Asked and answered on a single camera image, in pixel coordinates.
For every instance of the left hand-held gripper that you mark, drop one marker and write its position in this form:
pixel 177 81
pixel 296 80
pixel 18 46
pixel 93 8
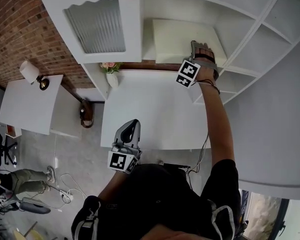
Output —
pixel 118 161

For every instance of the white vase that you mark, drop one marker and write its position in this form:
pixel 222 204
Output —
pixel 112 81

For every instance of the white power strip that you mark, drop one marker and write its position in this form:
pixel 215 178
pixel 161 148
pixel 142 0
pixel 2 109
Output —
pixel 66 196

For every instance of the white shade table lamp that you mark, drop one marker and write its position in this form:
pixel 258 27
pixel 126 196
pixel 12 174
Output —
pixel 30 71

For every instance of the white side table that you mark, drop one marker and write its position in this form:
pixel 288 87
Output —
pixel 30 104

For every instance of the red open drawer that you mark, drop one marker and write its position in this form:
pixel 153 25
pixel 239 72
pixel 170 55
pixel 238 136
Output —
pixel 10 131

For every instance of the white cabinet with shelves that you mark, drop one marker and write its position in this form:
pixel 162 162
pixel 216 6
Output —
pixel 165 9

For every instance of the yellow wooden stool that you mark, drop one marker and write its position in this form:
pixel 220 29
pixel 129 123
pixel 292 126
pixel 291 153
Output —
pixel 27 234

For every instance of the pink flower bouquet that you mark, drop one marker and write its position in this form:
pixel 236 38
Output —
pixel 110 66

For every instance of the person's left forearm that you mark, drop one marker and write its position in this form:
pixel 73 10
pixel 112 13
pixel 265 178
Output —
pixel 112 187

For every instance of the grey chair seat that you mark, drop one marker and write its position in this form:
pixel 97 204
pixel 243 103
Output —
pixel 36 206

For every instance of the person's black clothing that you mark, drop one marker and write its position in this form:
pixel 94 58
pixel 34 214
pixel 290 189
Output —
pixel 160 204

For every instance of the brown bag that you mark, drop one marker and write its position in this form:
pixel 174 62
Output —
pixel 86 114

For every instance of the black swivel chair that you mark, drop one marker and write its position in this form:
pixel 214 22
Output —
pixel 0 146

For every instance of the person's shoe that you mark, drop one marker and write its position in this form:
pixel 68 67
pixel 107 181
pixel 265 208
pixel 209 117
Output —
pixel 160 162

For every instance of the person's right hand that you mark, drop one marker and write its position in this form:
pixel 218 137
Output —
pixel 205 51

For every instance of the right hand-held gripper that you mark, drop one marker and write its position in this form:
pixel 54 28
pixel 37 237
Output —
pixel 187 71

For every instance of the person's right forearm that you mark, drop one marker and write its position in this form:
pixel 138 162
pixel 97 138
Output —
pixel 217 124

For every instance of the black window frame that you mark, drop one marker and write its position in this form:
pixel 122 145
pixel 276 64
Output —
pixel 282 219

